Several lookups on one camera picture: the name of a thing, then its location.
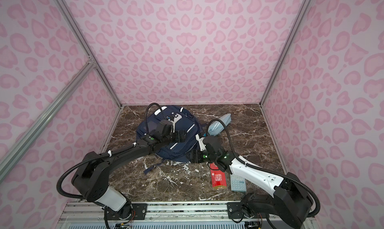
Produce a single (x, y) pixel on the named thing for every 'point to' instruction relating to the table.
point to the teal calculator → (238, 183)
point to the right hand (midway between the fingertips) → (191, 154)
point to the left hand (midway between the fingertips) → (183, 131)
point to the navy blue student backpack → (182, 119)
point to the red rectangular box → (218, 177)
